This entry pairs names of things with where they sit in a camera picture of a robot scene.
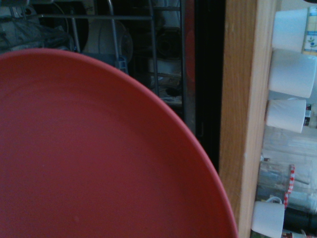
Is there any pink plastic plate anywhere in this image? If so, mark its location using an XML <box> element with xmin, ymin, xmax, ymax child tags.
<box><xmin>0</xmin><ymin>48</ymin><xmax>240</xmax><ymax>238</ymax></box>

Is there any blue plastic rack clip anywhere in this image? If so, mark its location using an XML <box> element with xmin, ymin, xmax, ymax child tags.
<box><xmin>114</xmin><ymin>56</ymin><xmax>129</xmax><ymax>74</ymax></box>

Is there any clear glass bowl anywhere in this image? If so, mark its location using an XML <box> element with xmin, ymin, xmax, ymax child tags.
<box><xmin>83</xmin><ymin>19</ymin><xmax>135</xmax><ymax>68</ymax></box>

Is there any glass jar red checked lid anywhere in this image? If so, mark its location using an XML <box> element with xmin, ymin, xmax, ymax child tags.
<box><xmin>258</xmin><ymin>162</ymin><xmax>297</xmax><ymax>207</ymax></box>

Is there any white ceramic bowl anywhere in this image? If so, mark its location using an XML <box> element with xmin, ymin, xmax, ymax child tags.
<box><xmin>268</xmin><ymin>48</ymin><xmax>317</xmax><ymax>99</ymax></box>

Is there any dark coffee jar black lid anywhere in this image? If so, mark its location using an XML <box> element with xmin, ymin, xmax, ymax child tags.
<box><xmin>304</xmin><ymin>103</ymin><xmax>312</xmax><ymax>127</ymax></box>

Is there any white ceramic cup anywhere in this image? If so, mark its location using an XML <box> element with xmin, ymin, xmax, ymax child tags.
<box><xmin>270</xmin><ymin>8</ymin><xmax>311</xmax><ymax>53</ymax></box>

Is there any black French press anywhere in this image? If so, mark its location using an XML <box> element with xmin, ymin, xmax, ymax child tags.
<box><xmin>284</xmin><ymin>207</ymin><xmax>317</xmax><ymax>233</ymax></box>

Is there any floral patterned container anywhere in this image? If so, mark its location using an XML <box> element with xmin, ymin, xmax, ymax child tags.
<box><xmin>301</xmin><ymin>6</ymin><xmax>317</xmax><ymax>53</ymax></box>

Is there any gray wire dishwasher rack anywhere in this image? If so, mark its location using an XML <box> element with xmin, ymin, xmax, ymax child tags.
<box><xmin>0</xmin><ymin>0</ymin><xmax>187</xmax><ymax>117</ymax></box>

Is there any white handleless cup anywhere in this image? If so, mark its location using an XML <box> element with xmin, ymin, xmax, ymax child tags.
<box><xmin>265</xmin><ymin>99</ymin><xmax>308</xmax><ymax>134</ymax></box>

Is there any white mug with handle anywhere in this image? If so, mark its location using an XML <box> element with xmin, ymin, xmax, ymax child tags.
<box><xmin>251</xmin><ymin>196</ymin><xmax>286</xmax><ymax>238</ymax></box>

